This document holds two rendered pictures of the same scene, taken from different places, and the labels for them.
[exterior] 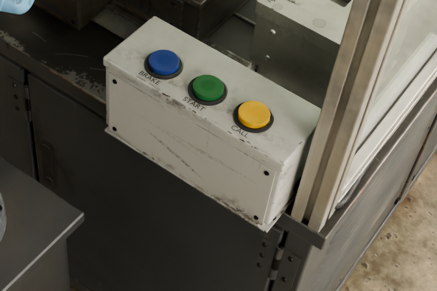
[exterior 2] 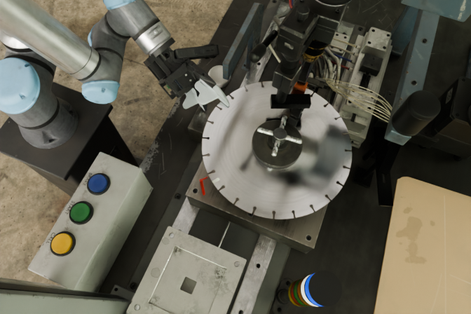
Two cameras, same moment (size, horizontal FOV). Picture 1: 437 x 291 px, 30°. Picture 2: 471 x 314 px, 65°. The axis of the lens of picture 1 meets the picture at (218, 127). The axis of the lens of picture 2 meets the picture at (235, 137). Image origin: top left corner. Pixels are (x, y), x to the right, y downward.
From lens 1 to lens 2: 103 cm
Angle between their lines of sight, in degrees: 44
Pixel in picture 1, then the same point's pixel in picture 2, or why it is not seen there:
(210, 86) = (78, 213)
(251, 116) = (57, 242)
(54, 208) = (64, 165)
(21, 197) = (69, 148)
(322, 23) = (155, 275)
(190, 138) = not seen: hidden behind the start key
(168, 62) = (96, 185)
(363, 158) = not seen: outside the picture
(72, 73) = (156, 146)
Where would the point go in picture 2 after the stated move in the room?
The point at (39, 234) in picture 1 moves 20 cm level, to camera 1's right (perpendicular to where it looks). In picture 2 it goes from (48, 163) to (39, 239)
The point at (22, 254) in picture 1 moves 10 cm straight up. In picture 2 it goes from (36, 160) to (17, 145)
